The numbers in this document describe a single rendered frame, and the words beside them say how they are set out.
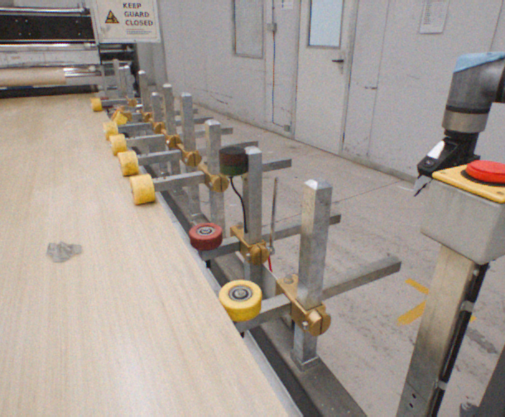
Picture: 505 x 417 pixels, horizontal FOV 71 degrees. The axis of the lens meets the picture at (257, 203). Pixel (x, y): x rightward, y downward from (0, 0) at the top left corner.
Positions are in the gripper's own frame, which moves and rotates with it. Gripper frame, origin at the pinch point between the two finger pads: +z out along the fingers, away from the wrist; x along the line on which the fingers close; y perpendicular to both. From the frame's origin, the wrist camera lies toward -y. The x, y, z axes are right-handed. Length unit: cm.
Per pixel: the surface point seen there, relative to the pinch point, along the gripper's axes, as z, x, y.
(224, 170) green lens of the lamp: -14, 22, -50
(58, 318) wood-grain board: 4, 15, -87
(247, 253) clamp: 9, 21, -45
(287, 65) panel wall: -2, 353, 223
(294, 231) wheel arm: 9.3, 23.3, -27.9
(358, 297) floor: 94, 57, 50
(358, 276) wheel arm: 8.4, -1.5, -29.6
